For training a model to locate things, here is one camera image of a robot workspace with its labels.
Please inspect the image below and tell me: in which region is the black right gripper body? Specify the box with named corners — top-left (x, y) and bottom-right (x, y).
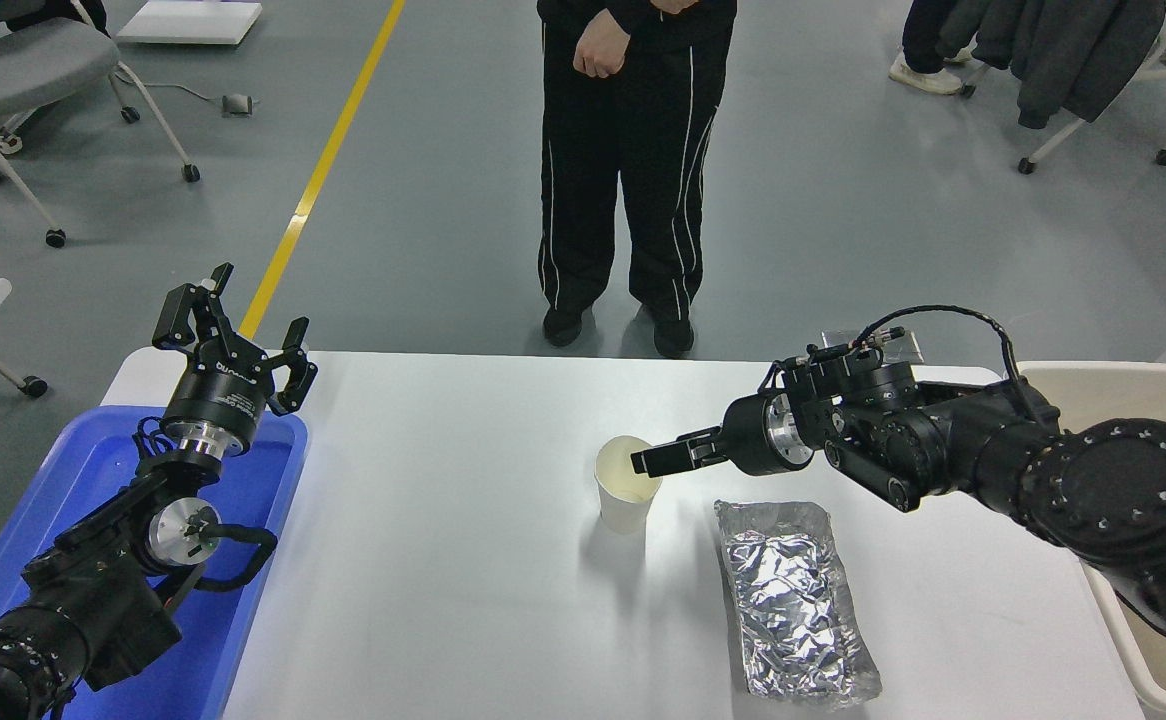
top-left (719, 394), bottom-right (772, 477)

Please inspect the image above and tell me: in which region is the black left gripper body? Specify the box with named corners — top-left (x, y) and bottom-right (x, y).
top-left (161, 348), bottom-right (276, 441)

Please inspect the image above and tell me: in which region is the white paper cup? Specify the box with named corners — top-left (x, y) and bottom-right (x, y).
top-left (594, 436), bottom-right (664, 535)

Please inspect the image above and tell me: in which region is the person's left hand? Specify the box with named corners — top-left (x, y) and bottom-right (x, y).
top-left (573, 8), bottom-right (632, 79)

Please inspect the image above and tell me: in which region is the blue plastic tray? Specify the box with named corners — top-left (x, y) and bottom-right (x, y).
top-left (0, 404), bottom-right (309, 720)

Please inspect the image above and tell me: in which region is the crumpled foil tray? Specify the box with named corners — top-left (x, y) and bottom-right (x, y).
top-left (714, 499), bottom-right (884, 708)

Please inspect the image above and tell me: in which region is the person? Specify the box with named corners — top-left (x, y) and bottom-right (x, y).
top-left (536, 0), bottom-right (739, 359)
top-left (888, 0), bottom-right (966, 97)

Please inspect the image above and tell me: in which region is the white flat platform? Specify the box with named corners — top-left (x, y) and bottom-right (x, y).
top-left (116, 0), bottom-right (264, 47)

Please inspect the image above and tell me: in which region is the grey office chair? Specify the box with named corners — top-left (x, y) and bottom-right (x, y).
top-left (0, 0), bottom-right (202, 249)

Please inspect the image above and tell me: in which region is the large pale plastic bin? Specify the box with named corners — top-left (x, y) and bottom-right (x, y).
top-left (1016, 362), bottom-right (1166, 720)

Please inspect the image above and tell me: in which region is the thin grey floor cable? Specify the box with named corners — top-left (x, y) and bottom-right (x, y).
top-left (115, 72), bottom-right (229, 107)

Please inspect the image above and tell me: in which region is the white frame chair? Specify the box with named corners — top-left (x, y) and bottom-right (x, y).
top-left (960, 0), bottom-right (1166, 176)

